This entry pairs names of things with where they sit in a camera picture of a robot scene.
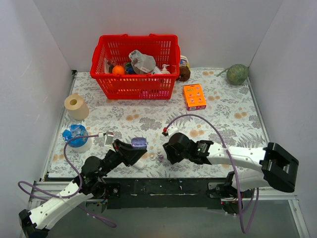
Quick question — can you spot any lavender earbud charging case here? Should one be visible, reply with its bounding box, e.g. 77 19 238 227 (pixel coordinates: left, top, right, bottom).
131 137 147 149

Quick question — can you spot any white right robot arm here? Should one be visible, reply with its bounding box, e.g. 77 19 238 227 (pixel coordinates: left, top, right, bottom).
163 132 299 197

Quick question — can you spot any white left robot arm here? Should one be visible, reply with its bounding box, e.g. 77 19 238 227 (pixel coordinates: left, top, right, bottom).
19 148 147 238

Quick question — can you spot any white earbud charging case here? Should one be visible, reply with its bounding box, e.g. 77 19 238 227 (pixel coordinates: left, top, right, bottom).
133 161 145 170

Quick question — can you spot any blue wrapped tissue roll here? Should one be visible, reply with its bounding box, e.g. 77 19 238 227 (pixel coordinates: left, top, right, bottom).
62 124 93 153

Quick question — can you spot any beige paper roll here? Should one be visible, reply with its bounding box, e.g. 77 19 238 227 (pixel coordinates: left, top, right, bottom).
64 93 90 120

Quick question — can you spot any orange snack box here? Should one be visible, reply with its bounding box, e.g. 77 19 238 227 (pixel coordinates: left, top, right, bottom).
183 84 207 111

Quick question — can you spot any floral patterned table mat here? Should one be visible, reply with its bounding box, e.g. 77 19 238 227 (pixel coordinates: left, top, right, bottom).
48 67 270 179

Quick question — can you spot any orange fruit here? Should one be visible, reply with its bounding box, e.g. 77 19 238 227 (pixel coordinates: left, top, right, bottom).
112 65 125 75

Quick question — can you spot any dark green toy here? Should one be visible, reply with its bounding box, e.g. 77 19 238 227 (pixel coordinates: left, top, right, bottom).
124 62 136 75

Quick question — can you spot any brown jar with label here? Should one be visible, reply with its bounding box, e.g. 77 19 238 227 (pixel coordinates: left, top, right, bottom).
176 55 191 82

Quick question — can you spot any white pump bottle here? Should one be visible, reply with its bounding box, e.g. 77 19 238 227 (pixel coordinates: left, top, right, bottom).
161 64 170 74

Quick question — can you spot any grey crumpled bag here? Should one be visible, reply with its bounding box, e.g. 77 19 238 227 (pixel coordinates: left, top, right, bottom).
129 50 156 75

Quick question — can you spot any green melon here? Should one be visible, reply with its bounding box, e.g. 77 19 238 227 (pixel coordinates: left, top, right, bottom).
216 64 249 86

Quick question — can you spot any red plastic shopping basket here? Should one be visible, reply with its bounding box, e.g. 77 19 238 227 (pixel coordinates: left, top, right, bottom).
90 34 180 100

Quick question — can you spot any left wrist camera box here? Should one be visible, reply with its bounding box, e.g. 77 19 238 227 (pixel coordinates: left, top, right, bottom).
98 131 114 150

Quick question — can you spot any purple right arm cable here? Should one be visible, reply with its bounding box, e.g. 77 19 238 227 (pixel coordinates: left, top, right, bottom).
167 114 260 234

